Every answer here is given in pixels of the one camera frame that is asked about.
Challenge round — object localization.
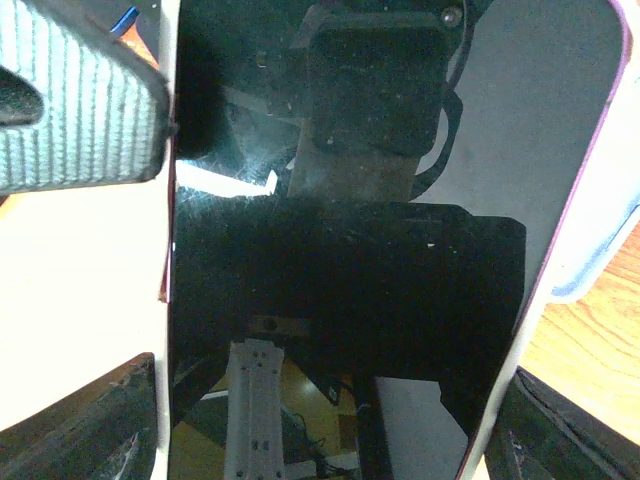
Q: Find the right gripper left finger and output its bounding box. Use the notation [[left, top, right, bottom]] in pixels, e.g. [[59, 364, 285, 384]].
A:
[[1, 352, 158, 479]]

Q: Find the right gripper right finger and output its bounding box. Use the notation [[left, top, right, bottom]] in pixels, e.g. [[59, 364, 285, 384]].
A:
[[484, 368, 639, 479]]

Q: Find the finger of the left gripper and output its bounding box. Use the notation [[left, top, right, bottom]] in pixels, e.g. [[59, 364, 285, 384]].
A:
[[1, 1, 170, 195]]

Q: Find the phone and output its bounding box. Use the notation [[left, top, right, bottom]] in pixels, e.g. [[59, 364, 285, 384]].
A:
[[169, 1, 630, 479], [549, 194, 640, 301]]

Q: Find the blue smartphone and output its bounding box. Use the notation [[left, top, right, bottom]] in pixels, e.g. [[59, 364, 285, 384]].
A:
[[110, 6, 140, 37]]

